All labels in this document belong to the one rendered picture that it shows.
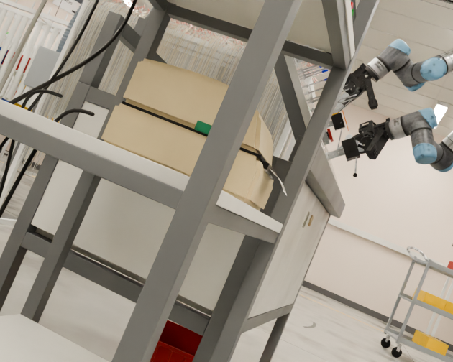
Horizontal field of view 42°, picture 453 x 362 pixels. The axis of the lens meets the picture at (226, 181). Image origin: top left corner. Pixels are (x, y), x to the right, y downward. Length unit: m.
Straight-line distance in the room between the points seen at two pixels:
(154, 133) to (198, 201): 0.38
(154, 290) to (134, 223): 0.72
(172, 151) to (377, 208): 9.42
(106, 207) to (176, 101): 0.47
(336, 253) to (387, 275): 0.91
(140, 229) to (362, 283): 9.04
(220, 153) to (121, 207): 0.76
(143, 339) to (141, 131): 0.46
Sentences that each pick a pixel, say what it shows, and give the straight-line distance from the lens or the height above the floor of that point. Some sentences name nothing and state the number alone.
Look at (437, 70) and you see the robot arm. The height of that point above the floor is 1.37.
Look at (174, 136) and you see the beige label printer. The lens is 1.05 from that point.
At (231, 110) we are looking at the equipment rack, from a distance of 0.71.
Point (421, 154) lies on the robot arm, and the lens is 2.08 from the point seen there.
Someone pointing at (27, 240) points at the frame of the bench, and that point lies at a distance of 1.55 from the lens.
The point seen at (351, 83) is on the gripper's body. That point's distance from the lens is 2.25.
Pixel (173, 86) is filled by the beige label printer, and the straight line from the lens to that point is 1.07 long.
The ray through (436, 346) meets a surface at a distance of 6.13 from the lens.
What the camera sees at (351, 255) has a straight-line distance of 10.33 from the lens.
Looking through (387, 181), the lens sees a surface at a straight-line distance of 10.45.
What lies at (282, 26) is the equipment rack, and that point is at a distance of 0.74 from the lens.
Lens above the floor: 0.63
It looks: 3 degrees up
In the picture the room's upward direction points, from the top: 23 degrees clockwise
